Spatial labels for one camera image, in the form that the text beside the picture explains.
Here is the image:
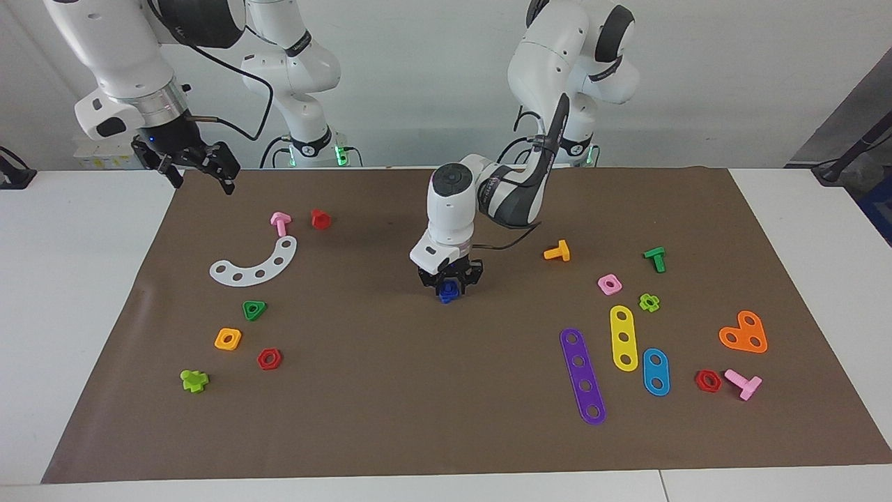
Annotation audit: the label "white curved five-hole plate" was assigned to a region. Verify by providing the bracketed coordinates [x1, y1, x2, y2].
[209, 236, 298, 287]

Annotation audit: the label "blue two-hole plate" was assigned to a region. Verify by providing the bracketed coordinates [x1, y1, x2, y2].
[643, 348, 671, 397]

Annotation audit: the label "purple four-hole plate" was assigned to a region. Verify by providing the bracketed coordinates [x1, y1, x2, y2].
[560, 328, 607, 426]

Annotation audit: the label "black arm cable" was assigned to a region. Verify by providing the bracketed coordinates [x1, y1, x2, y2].
[187, 40, 274, 142]
[474, 94, 571, 252]

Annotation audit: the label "blue crate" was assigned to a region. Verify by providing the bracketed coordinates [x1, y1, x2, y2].
[856, 173, 892, 246]

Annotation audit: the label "black clamp stand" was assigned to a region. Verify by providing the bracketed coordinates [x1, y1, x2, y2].
[0, 145, 37, 190]

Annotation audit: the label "black tripod stand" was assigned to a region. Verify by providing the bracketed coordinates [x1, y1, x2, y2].
[812, 112, 892, 186]

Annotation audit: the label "white box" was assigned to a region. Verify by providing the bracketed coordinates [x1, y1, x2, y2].
[72, 136, 151, 172]

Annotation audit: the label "yellow three-hole plate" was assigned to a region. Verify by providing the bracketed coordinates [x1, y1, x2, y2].
[610, 305, 639, 372]

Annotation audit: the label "brown table mat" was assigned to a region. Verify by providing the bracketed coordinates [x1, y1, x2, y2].
[40, 166, 892, 485]

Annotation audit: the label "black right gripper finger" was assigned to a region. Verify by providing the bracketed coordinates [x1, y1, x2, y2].
[186, 141, 242, 197]
[130, 137, 185, 190]

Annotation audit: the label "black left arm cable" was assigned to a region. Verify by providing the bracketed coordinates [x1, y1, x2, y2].
[474, 94, 571, 252]

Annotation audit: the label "orange heart-shaped plate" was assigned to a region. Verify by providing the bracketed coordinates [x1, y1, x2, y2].
[718, 310, 769, 354]

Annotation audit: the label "black right base cables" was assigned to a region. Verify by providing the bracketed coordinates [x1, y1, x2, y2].
[259, 135, 290, 169]

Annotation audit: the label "black base cables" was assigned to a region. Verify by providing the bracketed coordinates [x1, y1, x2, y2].
[259, 135, 290, 169]
[496, 135, 551, 167]

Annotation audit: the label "black left base cables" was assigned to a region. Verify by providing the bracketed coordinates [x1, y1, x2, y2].
[496, 135, 551, 167]

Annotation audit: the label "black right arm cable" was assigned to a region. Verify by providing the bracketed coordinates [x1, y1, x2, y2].
[187, 40, 274, 142]

